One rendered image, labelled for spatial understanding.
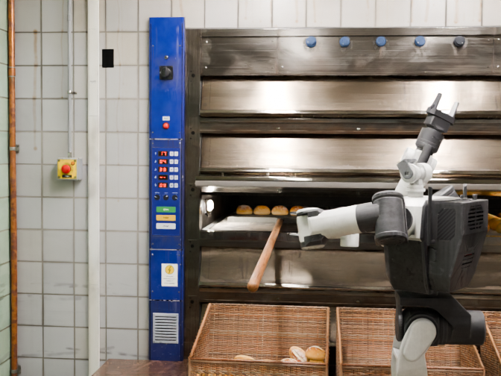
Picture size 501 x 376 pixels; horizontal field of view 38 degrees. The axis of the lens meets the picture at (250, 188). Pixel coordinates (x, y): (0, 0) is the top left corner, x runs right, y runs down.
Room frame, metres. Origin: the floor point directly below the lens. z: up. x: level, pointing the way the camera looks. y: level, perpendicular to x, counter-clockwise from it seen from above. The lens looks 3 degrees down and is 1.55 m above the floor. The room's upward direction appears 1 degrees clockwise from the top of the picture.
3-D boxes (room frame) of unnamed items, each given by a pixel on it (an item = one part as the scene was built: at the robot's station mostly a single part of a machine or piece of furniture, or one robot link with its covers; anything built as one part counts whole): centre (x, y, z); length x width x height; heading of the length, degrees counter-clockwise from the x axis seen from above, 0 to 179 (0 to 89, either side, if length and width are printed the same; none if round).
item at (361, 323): (2.97, -0.64, 0.72); 0.56 x 0.49 x 0.28; 85
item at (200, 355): (3.03, -0.06, 0.72); 0.56 x 0.49 x 0.28; 83
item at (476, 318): (2.38, -0.63, 1.00); 0.28 x 0.13 x 0.18; 86
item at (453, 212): (2.36, -0.59, 1.27); 0.34 x 0.30 x 0.36; 141
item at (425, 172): (2.41, -0.55, 1.47); 0.10 x 0.07 x 0.09; 141
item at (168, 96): (4.27, 0.29, 1.07); 1.93 x 0.16 x 2.15; 174
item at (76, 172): (3.34, 0.83, 1.46); 0.10 x 0.07 x 0.10; 84
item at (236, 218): (3.90, -0.17, 1.20); 0.55 x 0.36 x 0.03; 85
